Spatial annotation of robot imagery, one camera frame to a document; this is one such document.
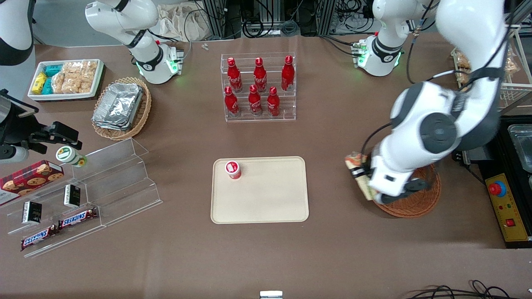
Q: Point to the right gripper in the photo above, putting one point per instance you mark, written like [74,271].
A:
[16,127]

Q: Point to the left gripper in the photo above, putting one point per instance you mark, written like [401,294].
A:
[366,165]

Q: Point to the triangular sandwich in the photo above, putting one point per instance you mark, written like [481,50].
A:
[357,160]

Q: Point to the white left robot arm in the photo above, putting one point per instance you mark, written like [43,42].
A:
[436,124]

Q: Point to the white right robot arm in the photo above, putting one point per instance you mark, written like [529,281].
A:
[124,20]

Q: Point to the silver foil tray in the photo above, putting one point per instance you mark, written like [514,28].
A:
[109,126]
[118,104]

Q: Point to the round brown wicker basket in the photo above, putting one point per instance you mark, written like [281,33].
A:
[419,207]

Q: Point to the white rectangular snack tray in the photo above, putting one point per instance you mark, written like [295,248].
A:
[99,83]

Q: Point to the oval tan wicker basket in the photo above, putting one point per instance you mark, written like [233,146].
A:
[143,112]

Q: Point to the beige plastic tray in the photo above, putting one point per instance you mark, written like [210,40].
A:
[266,195]

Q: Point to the green lidded white cup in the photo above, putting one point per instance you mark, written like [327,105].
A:
[68,155]

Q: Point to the red tartan cookie box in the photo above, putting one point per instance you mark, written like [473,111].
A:
[29,178]

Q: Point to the teal snack pack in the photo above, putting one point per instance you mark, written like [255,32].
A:
[47,86]
[53,70]

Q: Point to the clear rice cracker bag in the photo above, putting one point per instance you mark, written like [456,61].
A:
[72,67]
[71,84]
[59,83]
[89,74]

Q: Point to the yellow snack pack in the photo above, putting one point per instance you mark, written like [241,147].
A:
[39,83]

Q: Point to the small black box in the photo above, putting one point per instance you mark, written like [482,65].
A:
[72,196]
[31,212]

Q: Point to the Snickers chocolate bar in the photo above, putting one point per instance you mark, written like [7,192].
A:
[78,218]
[38,237]

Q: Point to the clear acrylic stepped shelf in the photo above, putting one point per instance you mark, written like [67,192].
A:
[124,182]
[54,243]

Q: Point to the clear acrylic bottle rack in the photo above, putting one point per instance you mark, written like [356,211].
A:
[286,112]

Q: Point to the red cola bottle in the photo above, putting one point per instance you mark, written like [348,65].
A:
[254,101]
[234,77]
[231,103]
[273,104]
[260,77]
[287,74]

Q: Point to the red white lidded cup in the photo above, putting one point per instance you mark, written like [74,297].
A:
[233,169]

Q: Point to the black equipment stand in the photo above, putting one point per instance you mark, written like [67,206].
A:
[494,141]

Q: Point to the bagged fried snack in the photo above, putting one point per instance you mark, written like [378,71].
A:
[463,62]
[512,64]

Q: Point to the yellow emergency stop control box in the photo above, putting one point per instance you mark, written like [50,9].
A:
[509,207]

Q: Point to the clear metal-rimmed container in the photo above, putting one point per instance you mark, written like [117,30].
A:
[523,145]

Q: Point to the beige cloth bag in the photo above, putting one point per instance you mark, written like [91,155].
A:
[183,23]

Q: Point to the silver metal bracket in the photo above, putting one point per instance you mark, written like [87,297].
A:
[271,295]

